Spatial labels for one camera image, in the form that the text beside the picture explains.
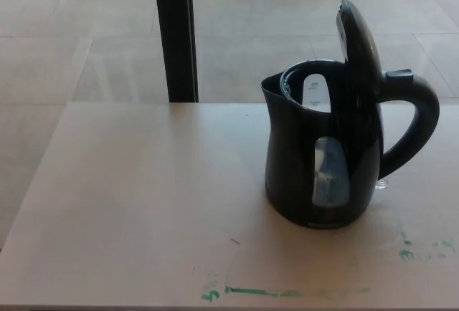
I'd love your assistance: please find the black vertical post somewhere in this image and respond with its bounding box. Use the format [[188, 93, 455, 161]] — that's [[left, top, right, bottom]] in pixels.
[[152, 0, 199, 104]]

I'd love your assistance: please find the black electric kettle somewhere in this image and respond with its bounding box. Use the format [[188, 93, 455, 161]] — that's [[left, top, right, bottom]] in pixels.
[[260, 0, 440, 230]]

